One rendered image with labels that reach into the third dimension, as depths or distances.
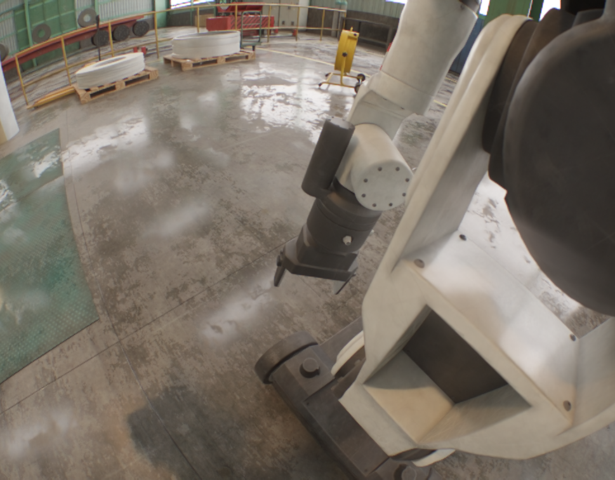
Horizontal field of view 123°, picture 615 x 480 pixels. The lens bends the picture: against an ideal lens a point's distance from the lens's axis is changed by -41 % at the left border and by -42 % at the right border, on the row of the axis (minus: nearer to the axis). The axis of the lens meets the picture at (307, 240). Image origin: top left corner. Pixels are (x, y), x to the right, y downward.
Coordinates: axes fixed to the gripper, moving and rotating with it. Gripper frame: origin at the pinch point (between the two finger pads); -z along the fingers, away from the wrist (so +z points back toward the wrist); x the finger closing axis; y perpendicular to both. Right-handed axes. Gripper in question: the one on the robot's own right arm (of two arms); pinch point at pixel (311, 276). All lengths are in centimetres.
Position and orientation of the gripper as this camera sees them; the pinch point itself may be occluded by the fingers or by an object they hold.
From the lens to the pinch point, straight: 48.5
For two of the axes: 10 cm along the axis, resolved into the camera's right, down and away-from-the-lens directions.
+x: -9.5, -1.8, -2.5
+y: 0.6, 7.0, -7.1
